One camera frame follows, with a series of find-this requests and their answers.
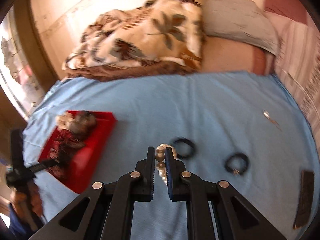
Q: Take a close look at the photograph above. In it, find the light blue towel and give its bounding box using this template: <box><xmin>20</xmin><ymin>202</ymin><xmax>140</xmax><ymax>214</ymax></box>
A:
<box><xmin>23</xmin><ymin>72</ymin><xmax>319</xmax><ymax>239</ymax></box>

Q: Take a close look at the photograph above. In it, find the pink bed sheet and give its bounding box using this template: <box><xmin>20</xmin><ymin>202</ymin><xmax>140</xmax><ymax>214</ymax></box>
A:
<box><xmin>202</xmin><ymin>0</ymin><xmax>307</xmax><ymax>75</ymax></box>

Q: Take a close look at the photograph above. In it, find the person's left hand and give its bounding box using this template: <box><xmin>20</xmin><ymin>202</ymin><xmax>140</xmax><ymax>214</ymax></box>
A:
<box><xmin>10</xmin><ymin>182</ymin><xmax>43</xmax><ymax>222</ymax></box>

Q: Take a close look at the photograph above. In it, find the stained glass window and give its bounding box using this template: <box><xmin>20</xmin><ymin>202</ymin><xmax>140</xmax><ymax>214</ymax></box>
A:
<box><xmin>1</xmin><ymin>14</ymin><xmax>44</xmax><ymax>120</ymax></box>

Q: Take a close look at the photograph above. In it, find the striped floral pillow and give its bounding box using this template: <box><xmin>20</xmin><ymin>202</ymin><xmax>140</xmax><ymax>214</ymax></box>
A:
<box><xmin>273</xmin><ymin>19</ymin><xmax>320</xmax><ymax>131</ymax></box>

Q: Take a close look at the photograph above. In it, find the white patterned scrunchie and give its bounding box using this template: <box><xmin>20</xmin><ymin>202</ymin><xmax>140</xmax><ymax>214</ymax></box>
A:
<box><xmin>55</xmin><ymin>112</ymin><xmax>75</xmax><ymax>131</ymax></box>

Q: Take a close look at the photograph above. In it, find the silver pendant gold chain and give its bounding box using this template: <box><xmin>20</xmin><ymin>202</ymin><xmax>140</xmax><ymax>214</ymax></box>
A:
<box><xmin>262</xmin><ymin>109</ymin><xmax>283</xmax><ymax>132</ymax></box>

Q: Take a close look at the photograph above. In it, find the large pearl bracelet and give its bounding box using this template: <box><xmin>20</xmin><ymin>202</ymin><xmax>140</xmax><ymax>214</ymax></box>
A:
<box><xmin>155</xmin><ymin>143</ymin><xmax>179</xmax><ymax>186</ymax></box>

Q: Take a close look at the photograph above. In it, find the red tray box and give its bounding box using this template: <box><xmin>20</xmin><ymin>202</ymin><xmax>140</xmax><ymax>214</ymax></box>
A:
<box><xmin>38</xmin><ymin>111</ymin><xmax>117</xmax><ymax>194</ymax></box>

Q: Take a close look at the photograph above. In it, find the black hair tie with charm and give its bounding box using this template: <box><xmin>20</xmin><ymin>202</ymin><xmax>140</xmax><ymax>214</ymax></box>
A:
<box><xmin>224</xmin><ymin>152</ymin><xmax>250</xmax><ymax>176</ymax></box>

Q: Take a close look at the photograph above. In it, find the red polka dot scrunchie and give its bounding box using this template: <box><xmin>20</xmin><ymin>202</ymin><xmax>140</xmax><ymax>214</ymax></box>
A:
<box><xmin>47</xmin><ymin>129</ymin><xmax>85</xmax><ymax>179</ymax></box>

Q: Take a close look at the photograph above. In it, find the floral leaf quilt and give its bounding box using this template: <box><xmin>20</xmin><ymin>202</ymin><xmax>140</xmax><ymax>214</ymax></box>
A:
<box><xmin>62</xmin><ymin>0</ymin><xmax>205</xmax><ymax>82</ymax></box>

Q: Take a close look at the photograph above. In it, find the grey pillow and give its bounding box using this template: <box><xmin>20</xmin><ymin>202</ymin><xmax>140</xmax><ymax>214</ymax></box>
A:
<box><xmin>203</xmin><ymin>0</ymin><xmax>279</xmax><ymax>55</ymax></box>

